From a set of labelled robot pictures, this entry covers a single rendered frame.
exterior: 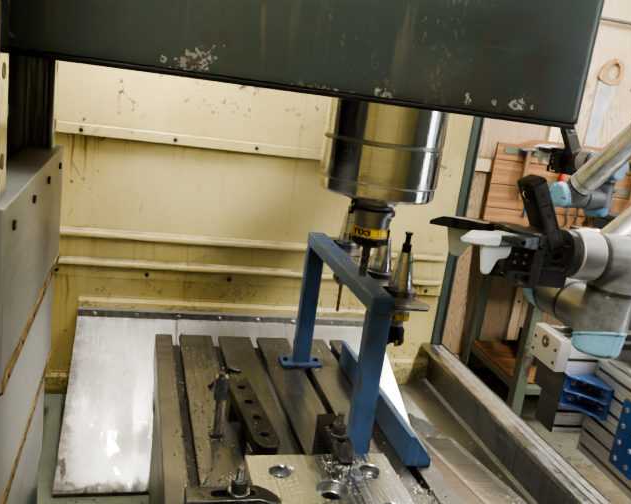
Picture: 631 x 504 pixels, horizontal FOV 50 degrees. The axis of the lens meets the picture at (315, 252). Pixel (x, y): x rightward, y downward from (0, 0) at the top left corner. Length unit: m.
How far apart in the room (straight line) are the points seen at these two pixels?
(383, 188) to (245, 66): 0.23
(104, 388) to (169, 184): 0.56
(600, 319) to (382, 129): 0.49
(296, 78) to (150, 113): 1.14
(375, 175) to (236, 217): 1.12
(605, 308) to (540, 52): 0.44
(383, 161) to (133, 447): 1.08
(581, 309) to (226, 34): 0.70
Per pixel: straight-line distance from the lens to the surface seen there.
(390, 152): 0.84
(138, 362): 1.87
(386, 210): 0.91
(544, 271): 1.05
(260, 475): 1.05
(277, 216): 1.94
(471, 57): 0.82
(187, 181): 1.89
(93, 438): 1.72
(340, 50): 0.76
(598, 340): 1.13
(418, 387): 2.22
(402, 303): 1.16
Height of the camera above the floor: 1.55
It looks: 14 degrees down
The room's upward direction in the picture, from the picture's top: 8 degrees clockwise
